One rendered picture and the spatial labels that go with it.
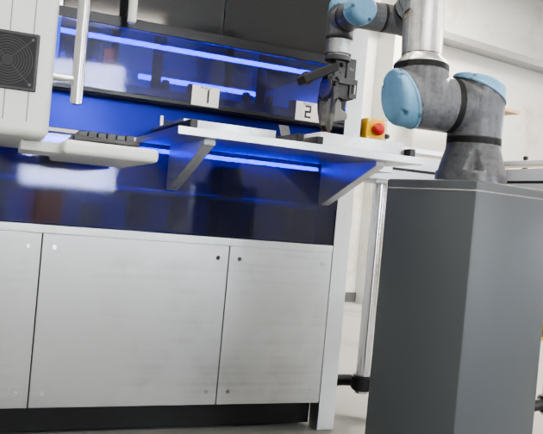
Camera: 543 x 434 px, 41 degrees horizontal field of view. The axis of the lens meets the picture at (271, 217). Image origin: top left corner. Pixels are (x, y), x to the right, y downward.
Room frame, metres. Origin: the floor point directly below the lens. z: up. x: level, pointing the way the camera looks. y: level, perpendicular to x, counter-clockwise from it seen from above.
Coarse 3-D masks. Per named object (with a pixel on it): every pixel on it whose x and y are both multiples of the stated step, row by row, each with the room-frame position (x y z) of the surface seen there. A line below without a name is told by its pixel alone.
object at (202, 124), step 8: (184, 120) 1.90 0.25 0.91; (208, 128) 1.92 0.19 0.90; (216, 128) 1.93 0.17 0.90; (224, 128) 1.94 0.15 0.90; (232, 128) 1.95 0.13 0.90; (240, 128) 1.96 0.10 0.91; (248, 128) 1.96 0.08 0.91; (256, 128) 1.97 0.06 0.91; (264, 136) 1.98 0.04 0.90; (272, 136) 1.99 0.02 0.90
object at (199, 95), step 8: (192, 88) 2.17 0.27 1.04; (200, 88) 2.18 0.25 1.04; (208, 88) 2.19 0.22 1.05; (216, 88) 2.20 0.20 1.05; (192, 96) 2.17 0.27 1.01; (200, 96) 2.18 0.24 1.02; (216, 96) 2.20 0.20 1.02; (200, 104) 2.18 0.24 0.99; (208, 104) 2.19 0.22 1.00; (216, 104) 2.20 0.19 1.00
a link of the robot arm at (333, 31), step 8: (336, 0) 1.98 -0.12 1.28; (344, 0) 1.98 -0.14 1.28; (328, 8) 2.01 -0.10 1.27; (336, 8) 1.97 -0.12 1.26; (328, 16) 2.00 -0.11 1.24; (328, 24) 2.00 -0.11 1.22; (336, 24) 1.96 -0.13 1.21; (328, 32) 1.99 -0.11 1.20; (336, 32) 1.98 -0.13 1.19; (344, 32) 1.98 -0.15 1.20; (352, 32) 1.99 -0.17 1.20
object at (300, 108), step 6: (300, 102) 2.30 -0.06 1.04; (306, 102) 2.31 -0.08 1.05; (300, 108) 2.30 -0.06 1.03; (306, 108) 2.31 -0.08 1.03; (312, 108) 2.32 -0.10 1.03; (300, 114) 2.30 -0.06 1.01; (306, 114) 2.31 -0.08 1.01; (312, 114) 2.32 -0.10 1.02; (300, 120) 2.31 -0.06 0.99; (306, 120) 2.31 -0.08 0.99; (312, 120) 2.32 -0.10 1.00; (318, 120) 2.33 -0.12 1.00
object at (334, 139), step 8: (304, 136) 2.01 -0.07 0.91; (312, 136) 1.97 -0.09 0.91; (328, 136) 1.93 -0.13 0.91; (336, 136) 1.94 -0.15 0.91; (344, 136) 1.95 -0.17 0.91; (352, 136) 1.96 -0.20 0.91; (328, 144) 1.93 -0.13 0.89; (336, 144) 1.94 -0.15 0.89; (344, 144) 1.95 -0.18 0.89; (352, 144) 1.96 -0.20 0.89; (360, 144) 1.97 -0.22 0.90; (368, 144) 1.98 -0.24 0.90; (376, 144) 1.98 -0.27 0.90; (384, 144) 1.99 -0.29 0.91; (392, 144) 2.00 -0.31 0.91; (400, 144) 2.01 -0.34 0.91; (384, 152) 2.00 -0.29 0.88; (392, 152) 2.00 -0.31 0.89; (400, 152) 2.01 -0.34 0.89
